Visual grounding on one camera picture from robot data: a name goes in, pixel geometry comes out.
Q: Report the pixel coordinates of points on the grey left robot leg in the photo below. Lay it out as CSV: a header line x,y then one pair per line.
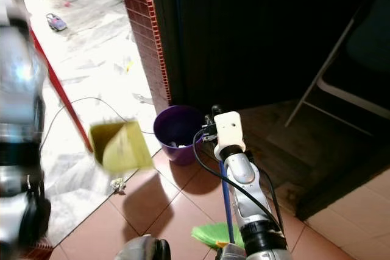
x,y
143,249

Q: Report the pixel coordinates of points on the yellow paper litter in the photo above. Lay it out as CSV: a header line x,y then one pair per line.
x,y
128,64

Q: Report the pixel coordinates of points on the small blue slipper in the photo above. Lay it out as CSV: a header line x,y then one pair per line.
x,y
57,23

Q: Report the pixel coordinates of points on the grey right robot leg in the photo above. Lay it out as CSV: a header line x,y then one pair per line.
x,y
230,252

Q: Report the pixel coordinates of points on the purple plastic bucket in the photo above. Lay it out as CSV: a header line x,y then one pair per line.
x,y
178,135

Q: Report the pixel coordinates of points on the grey folding chair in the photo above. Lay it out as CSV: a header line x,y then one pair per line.
x,y
332,86

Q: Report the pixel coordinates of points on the grey robot leg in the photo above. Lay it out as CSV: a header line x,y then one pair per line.
x,y
143,249
230,252

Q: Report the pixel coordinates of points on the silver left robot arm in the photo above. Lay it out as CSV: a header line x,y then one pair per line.
x,y
18,89

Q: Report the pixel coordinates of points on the red plastic basket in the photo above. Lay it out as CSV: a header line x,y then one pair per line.
x,y
41,249

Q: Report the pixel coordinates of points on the small crumpled white litter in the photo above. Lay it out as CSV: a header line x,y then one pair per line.
x,y
117,184

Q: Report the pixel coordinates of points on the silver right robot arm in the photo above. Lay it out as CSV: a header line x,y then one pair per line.
x,y
253,205

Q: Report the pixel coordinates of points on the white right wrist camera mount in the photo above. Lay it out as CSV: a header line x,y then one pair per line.
x,y
230,129

